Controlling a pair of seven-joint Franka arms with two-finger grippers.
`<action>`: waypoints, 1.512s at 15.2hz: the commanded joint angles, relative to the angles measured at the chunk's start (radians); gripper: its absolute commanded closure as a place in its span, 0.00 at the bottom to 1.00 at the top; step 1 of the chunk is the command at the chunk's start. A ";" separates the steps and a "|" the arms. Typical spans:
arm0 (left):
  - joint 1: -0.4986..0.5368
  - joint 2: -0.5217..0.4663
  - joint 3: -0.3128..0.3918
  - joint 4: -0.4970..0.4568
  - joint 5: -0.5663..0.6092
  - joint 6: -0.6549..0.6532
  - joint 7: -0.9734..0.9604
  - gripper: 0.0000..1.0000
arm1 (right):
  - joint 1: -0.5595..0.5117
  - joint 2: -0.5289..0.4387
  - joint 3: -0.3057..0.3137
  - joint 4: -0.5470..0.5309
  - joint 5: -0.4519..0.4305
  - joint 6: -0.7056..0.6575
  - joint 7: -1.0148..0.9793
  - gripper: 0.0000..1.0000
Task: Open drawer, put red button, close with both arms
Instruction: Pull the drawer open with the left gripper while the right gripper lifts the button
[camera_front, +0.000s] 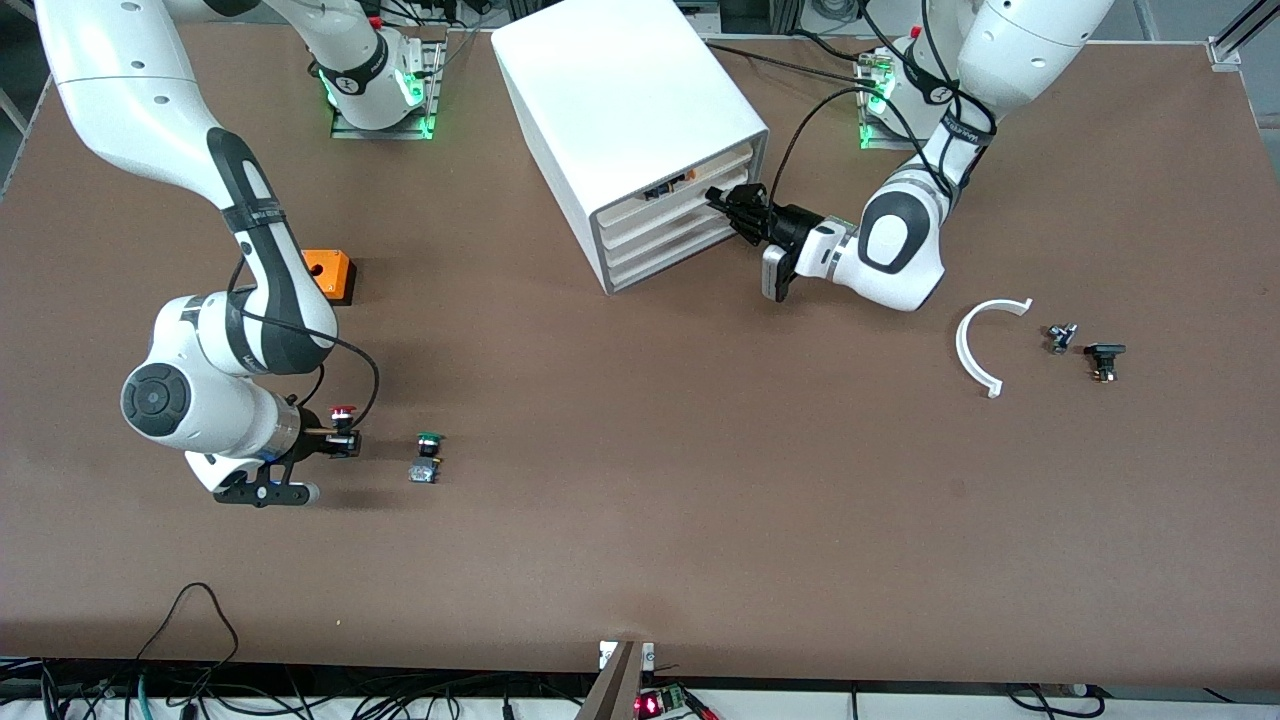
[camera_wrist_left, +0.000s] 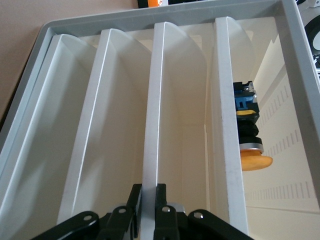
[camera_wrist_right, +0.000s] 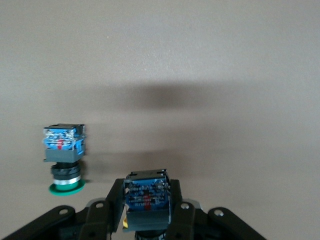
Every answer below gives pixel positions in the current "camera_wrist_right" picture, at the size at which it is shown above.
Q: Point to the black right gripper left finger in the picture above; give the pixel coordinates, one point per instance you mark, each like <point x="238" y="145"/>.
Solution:
<point x="100" y="220"/>

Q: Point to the red push button switch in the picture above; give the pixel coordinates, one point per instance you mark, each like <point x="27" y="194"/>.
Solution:
<point x="147" y="197"/>

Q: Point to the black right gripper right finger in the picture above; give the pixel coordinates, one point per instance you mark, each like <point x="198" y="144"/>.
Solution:
<point x="183" y="222"/>

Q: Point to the green push button switch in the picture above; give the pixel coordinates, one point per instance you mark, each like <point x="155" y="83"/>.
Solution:
<point x="62" y="145"/>

